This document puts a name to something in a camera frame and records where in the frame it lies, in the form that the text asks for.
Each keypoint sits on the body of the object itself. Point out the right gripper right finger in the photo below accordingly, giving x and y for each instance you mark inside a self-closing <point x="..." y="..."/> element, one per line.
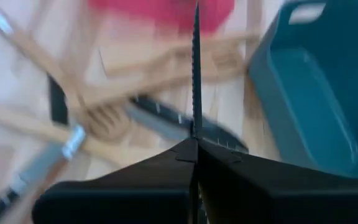
<point x="275" y="196"/>

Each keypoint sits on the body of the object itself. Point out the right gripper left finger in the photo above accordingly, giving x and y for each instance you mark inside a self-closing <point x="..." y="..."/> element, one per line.
<point x="135" y="193"/>

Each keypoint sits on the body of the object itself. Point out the black paring knife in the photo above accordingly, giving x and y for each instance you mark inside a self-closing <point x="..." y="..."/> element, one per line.
<point x="154" y="123"/>

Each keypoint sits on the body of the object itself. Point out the slotted wooden turner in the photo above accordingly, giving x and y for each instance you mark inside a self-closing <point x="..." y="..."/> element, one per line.
<point x="166" y="60"/>

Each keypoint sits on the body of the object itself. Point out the slotted wooden spatula with label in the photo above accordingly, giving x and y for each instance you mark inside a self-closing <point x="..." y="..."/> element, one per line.
<point x="42" y="62"/>

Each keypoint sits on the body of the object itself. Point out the teal plastic bin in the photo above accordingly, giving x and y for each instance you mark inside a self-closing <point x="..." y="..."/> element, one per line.
<point x="322" y="93"/>

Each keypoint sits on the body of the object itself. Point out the pink plastic tray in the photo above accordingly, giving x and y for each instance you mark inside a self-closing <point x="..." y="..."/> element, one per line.
<point x="166" y="12"/>

